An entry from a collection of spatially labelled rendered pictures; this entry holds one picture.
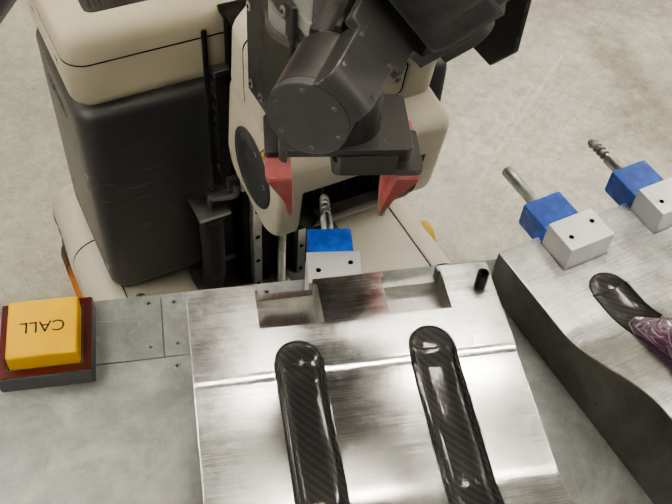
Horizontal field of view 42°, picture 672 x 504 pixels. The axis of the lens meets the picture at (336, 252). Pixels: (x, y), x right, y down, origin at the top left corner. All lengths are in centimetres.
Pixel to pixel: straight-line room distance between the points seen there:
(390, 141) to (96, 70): 58
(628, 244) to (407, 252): 75
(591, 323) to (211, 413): 34
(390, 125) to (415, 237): 92
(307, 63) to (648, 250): 44
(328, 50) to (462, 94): 179
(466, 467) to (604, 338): 19
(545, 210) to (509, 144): 138
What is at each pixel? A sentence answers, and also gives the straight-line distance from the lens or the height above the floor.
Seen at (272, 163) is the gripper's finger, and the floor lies 99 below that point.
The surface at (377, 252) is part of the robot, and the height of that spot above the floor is 28.
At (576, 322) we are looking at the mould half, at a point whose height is 85.
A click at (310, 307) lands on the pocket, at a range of 75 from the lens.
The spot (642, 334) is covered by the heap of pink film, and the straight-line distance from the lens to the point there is 79.
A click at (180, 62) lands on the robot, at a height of 73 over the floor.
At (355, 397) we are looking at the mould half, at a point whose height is 89.
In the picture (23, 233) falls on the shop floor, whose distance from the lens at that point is 202.
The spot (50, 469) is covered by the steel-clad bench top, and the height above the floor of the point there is 80.
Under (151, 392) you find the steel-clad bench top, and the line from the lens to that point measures 79.
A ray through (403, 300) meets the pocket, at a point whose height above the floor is 86.
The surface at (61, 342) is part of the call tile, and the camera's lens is 79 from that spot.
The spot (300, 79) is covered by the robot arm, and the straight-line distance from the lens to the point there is 55.
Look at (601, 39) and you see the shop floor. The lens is 266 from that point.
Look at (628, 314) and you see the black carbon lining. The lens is 83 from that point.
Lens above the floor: 147
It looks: 50 degrees down
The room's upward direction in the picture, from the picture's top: 5 degrees clockwise
